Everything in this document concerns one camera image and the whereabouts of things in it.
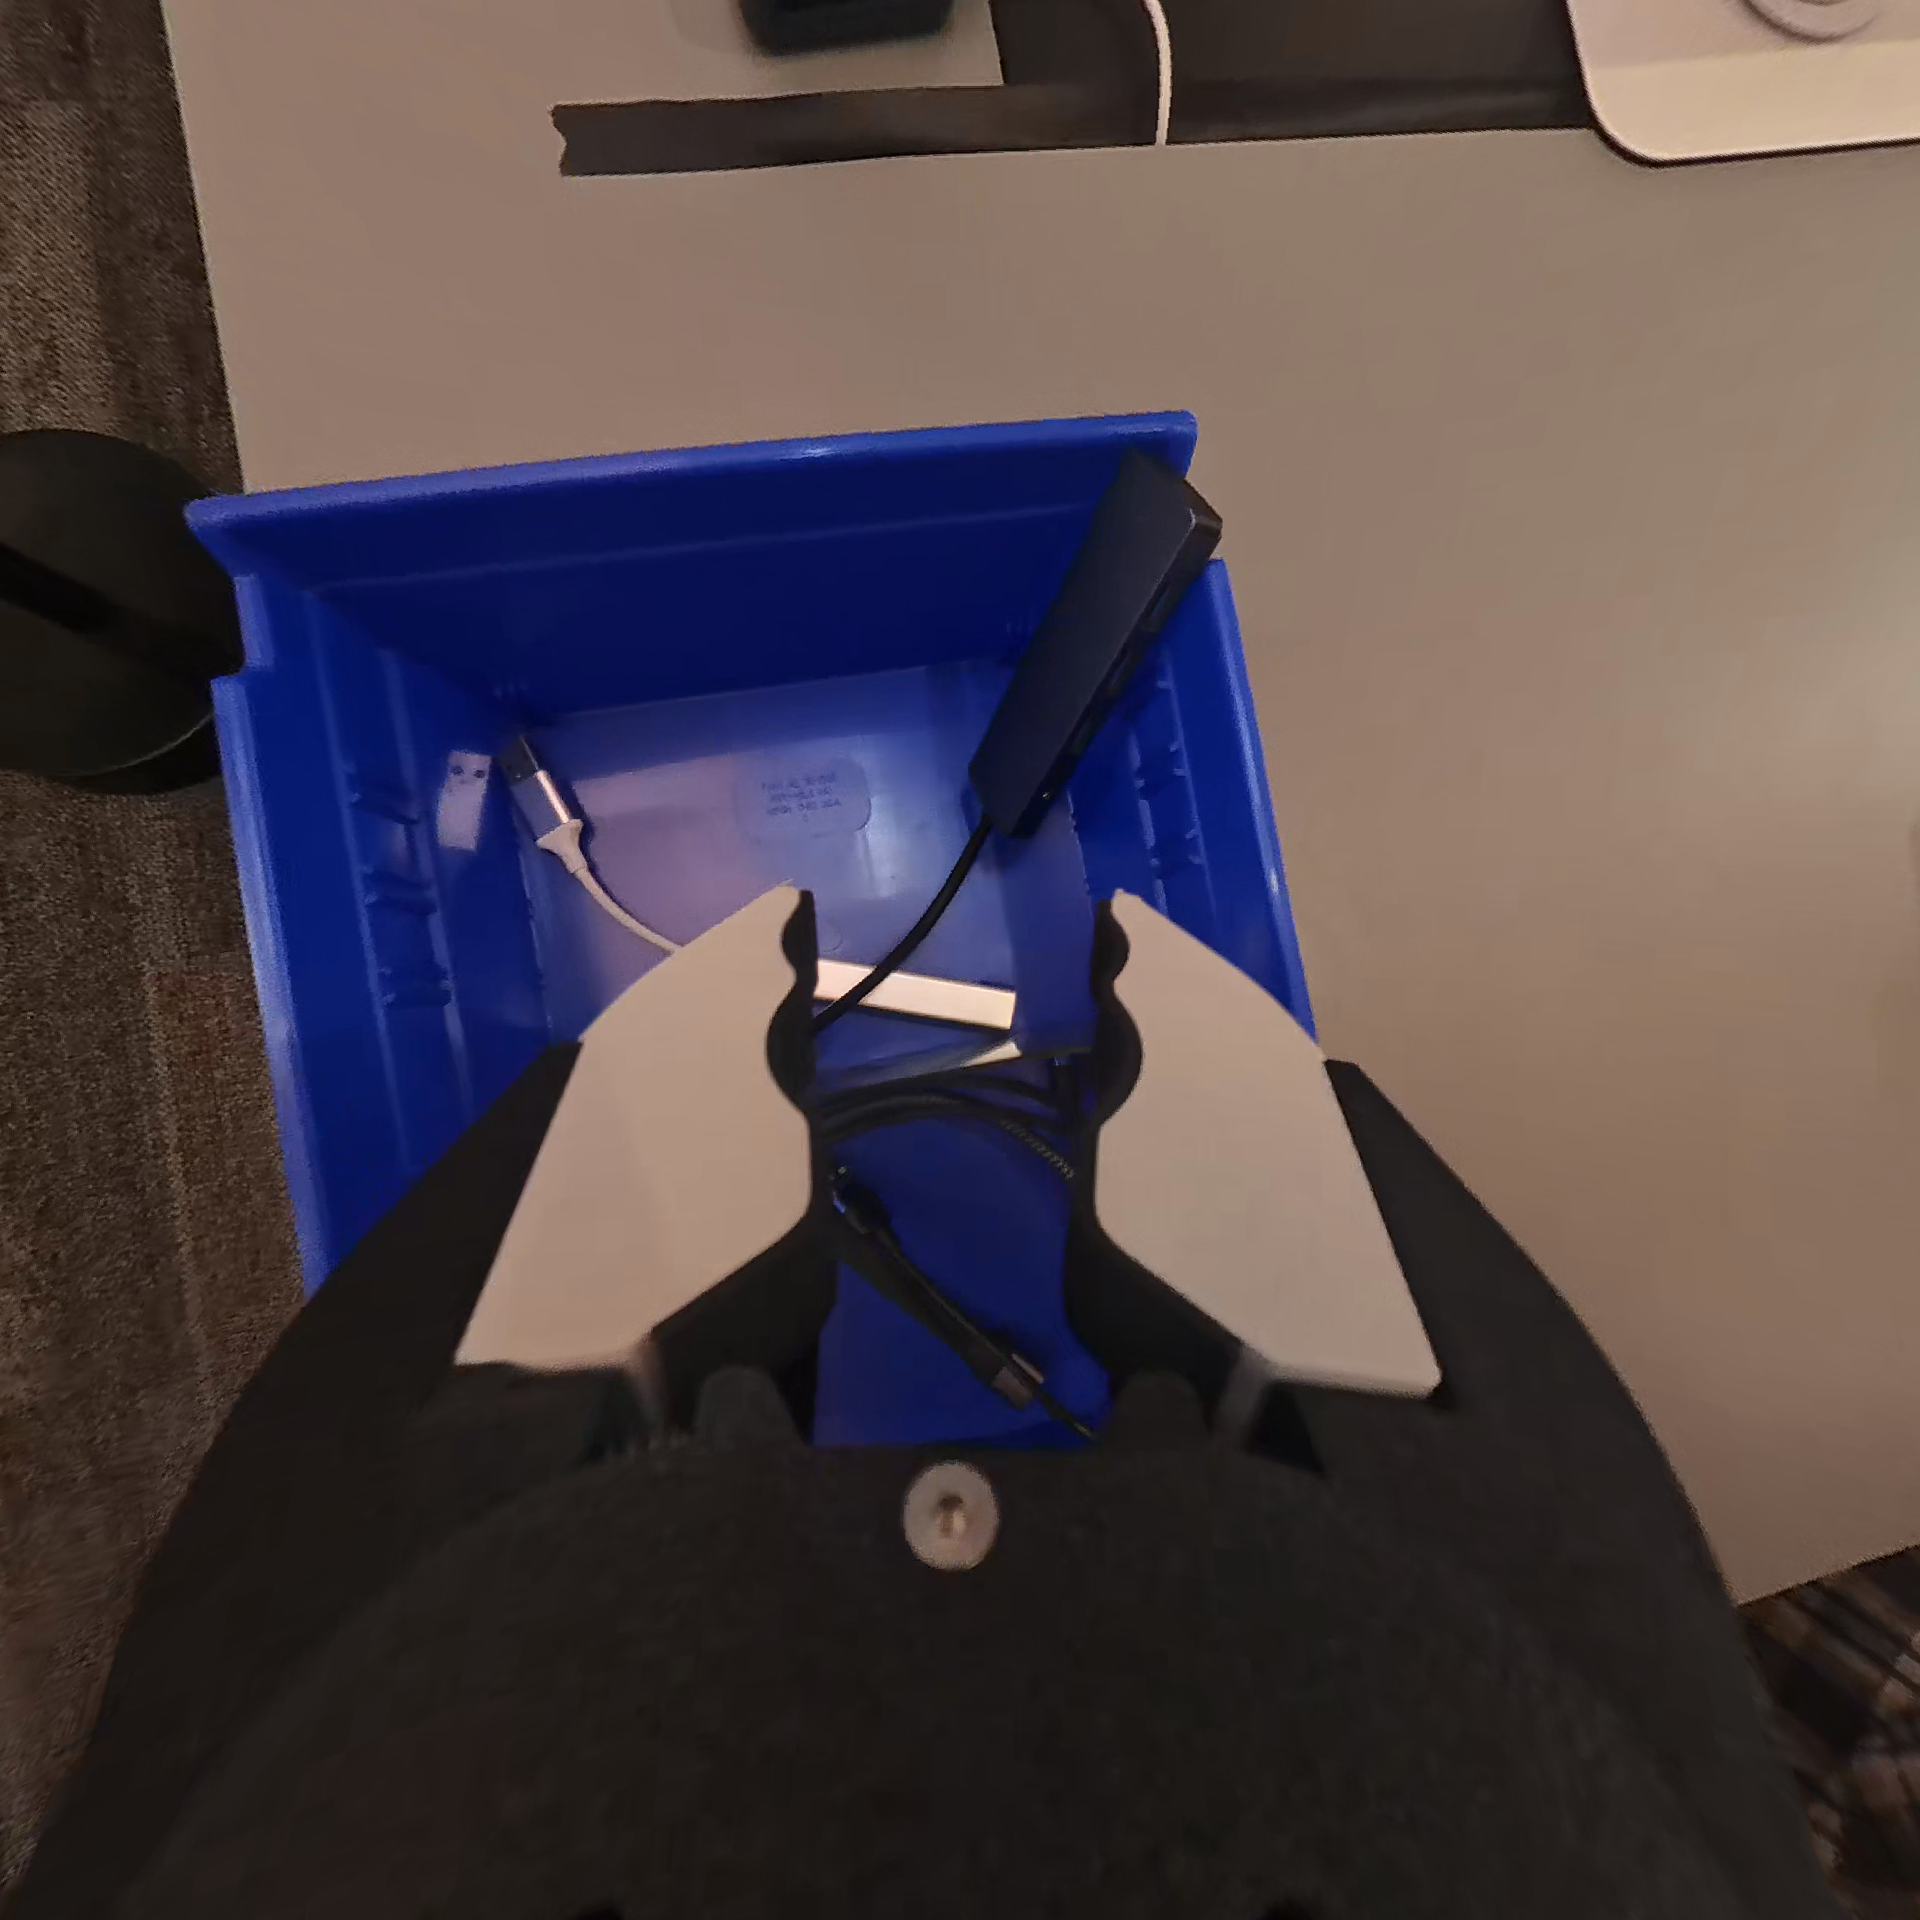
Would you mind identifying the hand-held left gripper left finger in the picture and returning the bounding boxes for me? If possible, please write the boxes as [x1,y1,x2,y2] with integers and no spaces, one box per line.
[451,885,840,1426]

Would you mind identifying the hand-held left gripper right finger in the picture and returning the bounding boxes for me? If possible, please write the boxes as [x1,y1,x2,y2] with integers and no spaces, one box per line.
[1060,890,1445,1432]

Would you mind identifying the black cable grey plugs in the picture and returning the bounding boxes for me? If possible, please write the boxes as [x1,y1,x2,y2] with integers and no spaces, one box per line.
[828,1170,1102,1447]

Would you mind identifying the blue plastic bin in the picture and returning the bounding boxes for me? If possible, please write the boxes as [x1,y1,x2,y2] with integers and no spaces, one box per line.
[181,408,1319,1451]

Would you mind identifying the dark slim usb hub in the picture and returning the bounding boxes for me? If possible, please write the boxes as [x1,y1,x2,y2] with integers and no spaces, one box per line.
[810,447,1224,1027]

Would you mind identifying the black round floor base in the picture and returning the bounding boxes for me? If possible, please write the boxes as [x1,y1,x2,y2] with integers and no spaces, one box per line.
[0,432,247,797]

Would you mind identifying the person's plaid shirt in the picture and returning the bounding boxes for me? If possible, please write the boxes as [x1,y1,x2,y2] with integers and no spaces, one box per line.
[1741,1562,1920,1920]

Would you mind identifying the white metal stand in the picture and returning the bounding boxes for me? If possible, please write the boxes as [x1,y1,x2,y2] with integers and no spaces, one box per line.
[1563,0,1920,165]

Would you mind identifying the black usb cable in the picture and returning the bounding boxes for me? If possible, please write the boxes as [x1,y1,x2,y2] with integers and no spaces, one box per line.
[810,1050,1097,1146]

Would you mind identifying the slim silver hub white cable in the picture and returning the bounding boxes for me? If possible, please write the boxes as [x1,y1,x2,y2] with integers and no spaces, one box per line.
[499,731,1024,1043]

